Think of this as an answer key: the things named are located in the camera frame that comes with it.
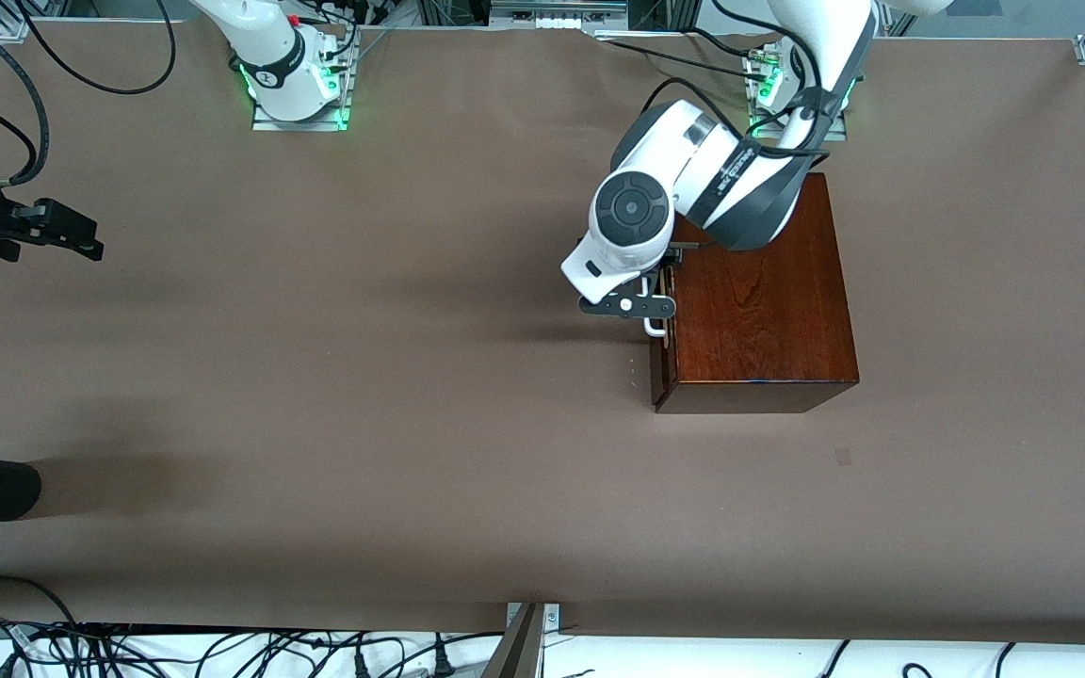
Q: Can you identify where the light wood drawer white handle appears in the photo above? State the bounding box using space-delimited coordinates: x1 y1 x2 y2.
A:
643 266 678 412

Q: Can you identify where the dark brown wooden cabinet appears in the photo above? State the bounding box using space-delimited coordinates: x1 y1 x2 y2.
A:
653 172 860 415

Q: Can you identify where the dark grey metal pole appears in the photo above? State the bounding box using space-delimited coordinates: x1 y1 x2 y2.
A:
480 603 546 678

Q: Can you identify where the long black base cable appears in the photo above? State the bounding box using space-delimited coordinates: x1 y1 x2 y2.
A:
594 33 762 82

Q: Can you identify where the short black base cable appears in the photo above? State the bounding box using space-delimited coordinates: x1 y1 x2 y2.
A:
687 25 756 59

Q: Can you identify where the silver pole bracket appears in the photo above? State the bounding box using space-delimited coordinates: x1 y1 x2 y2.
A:
506 603 562 635

